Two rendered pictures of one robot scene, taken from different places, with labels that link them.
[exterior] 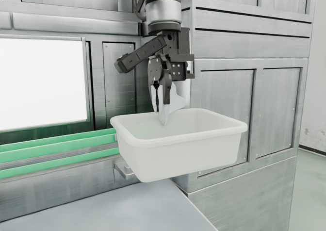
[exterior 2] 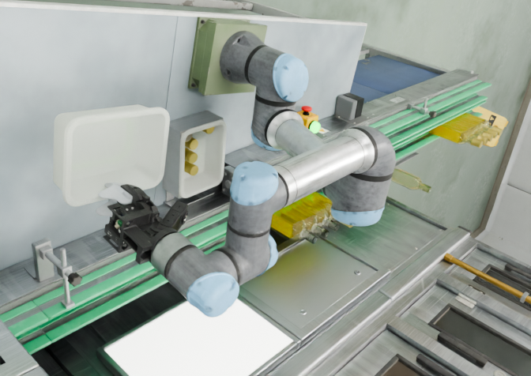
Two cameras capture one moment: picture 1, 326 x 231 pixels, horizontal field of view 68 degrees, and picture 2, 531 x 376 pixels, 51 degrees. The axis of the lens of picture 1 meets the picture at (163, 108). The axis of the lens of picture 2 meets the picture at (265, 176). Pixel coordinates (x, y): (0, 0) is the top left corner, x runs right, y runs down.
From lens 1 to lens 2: 105 cm
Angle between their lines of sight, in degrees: 80
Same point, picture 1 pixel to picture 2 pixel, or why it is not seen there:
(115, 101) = not seen: outside the picture
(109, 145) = (72, 294)
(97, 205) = (62, 225)
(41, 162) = not seen: hidden behind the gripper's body
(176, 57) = (142, 213)
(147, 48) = (172, 217)
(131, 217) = (32, 194)
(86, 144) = (107, 283)
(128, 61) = (181, 205)
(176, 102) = (110, 193)
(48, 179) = not seen: hidden behind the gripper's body
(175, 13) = (171, 239)
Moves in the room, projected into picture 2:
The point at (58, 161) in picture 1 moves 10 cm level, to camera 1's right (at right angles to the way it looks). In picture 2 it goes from (127, 260) to (99, 257)
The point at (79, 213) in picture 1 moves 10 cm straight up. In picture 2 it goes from (82, 212) to (103, 227)
